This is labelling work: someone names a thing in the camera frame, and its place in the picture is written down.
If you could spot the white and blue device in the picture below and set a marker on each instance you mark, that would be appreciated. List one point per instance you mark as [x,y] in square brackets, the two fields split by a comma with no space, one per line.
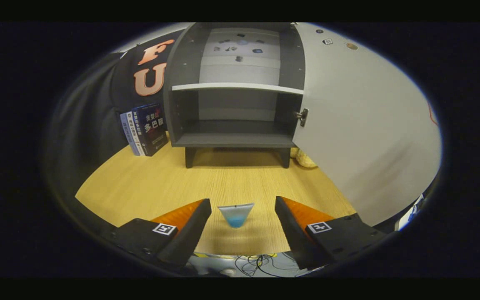
[408,214]

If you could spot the yellow soft object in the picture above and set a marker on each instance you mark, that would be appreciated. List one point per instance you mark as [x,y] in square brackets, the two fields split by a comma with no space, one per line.
[305,159]

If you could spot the dark blue book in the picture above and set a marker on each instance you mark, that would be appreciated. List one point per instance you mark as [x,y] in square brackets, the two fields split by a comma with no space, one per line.
[152,129]

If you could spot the blue and clear tube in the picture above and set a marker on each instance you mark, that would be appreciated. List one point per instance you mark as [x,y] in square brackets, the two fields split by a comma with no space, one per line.
[236,216]

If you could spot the white cabinet door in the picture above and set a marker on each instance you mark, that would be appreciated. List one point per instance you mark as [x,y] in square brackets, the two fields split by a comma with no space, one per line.
[361,137]

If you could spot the white spine book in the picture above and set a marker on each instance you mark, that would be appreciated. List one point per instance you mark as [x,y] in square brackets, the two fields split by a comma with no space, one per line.
[136,135]

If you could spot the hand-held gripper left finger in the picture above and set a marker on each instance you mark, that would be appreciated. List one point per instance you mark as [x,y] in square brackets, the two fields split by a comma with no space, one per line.
[190,233]

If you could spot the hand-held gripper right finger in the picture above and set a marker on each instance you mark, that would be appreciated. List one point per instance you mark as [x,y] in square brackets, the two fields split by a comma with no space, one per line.
[294,233]

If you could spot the black backdrop cloth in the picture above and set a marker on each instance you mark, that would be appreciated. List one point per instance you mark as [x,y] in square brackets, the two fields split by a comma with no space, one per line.
[90,125]

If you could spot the light blue book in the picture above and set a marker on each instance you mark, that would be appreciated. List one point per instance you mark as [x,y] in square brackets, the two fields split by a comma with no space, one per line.
[125,131]

